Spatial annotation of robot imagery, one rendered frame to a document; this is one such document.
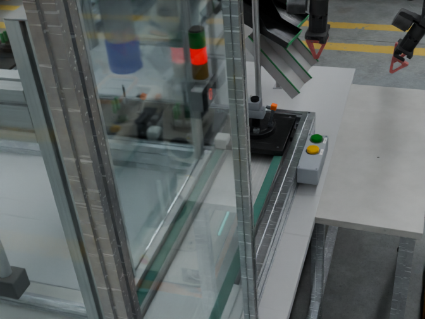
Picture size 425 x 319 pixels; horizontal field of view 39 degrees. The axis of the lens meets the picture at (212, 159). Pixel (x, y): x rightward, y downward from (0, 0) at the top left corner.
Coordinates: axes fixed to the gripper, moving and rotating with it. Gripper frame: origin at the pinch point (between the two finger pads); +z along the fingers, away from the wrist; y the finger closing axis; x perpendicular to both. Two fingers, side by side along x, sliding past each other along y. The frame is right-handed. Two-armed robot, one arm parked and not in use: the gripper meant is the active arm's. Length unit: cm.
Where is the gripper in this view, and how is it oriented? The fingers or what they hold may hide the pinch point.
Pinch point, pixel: (316, 56)
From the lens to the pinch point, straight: 200.9
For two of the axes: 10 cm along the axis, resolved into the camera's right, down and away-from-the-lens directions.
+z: 0.5, 8.3, 5.6
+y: -3.1, 5.5, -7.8
